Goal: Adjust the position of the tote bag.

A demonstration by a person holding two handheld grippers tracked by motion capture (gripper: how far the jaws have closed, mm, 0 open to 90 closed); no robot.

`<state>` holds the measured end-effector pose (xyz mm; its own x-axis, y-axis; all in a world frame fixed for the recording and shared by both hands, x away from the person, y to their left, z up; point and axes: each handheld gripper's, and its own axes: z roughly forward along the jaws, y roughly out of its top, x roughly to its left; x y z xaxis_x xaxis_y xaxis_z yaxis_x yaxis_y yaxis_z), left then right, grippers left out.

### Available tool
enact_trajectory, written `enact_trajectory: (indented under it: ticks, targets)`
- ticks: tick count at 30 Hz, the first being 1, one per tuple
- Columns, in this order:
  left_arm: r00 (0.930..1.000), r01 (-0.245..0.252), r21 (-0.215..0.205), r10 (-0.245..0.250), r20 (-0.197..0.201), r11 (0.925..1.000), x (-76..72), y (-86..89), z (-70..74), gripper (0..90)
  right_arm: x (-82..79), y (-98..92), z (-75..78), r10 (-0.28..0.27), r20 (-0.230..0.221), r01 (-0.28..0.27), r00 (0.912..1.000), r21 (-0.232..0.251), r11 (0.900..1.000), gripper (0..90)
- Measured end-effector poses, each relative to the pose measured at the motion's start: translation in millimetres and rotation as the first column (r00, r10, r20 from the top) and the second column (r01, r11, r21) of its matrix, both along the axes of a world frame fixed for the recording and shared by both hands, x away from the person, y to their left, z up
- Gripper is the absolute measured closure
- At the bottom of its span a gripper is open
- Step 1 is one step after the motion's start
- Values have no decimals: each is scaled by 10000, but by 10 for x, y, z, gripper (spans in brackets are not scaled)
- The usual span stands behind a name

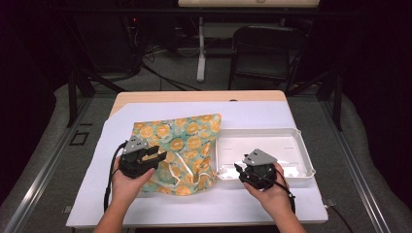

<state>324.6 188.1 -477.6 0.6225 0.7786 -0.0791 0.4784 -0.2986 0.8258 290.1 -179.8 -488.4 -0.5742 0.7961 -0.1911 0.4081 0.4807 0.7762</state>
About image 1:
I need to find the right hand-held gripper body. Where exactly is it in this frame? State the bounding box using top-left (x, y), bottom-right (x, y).
top-left (239, 149), bottom-right (279, 190)

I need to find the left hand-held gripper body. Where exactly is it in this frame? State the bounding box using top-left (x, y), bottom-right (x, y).
top-left (119, 135), bottom-right (154, 180)

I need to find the white plastic tray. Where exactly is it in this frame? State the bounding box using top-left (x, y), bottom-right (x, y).
top-left (215, 127), bottom-right (317, 182)

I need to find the orange slice print drawstring bag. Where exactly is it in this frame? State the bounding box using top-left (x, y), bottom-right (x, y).
top-left (130, 113), bottom-right (223, 197)

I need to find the person's left hand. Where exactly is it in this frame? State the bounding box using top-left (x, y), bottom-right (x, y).
top-left (111, 163), bottom-right (156, 208)

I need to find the person's right hand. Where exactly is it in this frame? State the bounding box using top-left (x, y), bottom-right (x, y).
top-left (243, 162), bottom-right (294, 216)

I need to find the white table mat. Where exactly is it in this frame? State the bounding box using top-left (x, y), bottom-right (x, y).
top-left (65, 100), bottom-right (329, 228)

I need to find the black metal stand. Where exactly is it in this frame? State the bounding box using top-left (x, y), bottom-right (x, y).
top-left (286, 68), bottom-right (344, 132)
top-left (65, 68), bottom-right (128, 128)

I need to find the white table leg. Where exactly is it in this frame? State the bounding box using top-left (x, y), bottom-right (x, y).
top-left (195, 16), bottom-right (208, 83)

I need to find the black folding chair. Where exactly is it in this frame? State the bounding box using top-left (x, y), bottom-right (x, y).
top-left (227, 24), bottom-right (309, 94)

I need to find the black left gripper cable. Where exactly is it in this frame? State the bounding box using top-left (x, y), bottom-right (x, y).
top-left (103, 140), bottom-right (129, 214)

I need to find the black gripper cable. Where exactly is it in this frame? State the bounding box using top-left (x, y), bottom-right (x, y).
top-left (274, 169), bottom-right (296, 215)
top-left (103, 140), bottom-right (129, 214)

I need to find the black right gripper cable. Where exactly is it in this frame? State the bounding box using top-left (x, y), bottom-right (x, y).
top-left (274, 169), bottom-right (296, 215)

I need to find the black floor cable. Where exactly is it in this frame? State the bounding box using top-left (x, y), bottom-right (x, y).
top-left (141, 52), bottom-right (202, 92)

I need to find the black cable with grey plug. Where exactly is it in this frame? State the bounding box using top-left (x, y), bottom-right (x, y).
top-left (325, 198), bottom-right (355, 233)

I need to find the aluminium floor rail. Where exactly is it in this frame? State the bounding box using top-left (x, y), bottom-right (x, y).
top-left (2, 96), bottom-right (95, 233)
top-left (318, 99), bottom-right (392, 233)

